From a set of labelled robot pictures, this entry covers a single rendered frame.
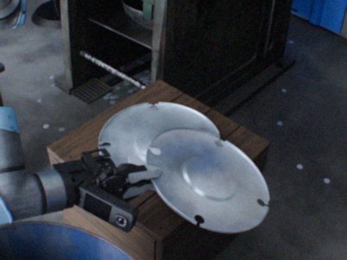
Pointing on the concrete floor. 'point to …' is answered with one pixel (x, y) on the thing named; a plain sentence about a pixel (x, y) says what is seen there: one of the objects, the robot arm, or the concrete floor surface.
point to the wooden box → (183, 244)
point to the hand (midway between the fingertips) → (158, 177)
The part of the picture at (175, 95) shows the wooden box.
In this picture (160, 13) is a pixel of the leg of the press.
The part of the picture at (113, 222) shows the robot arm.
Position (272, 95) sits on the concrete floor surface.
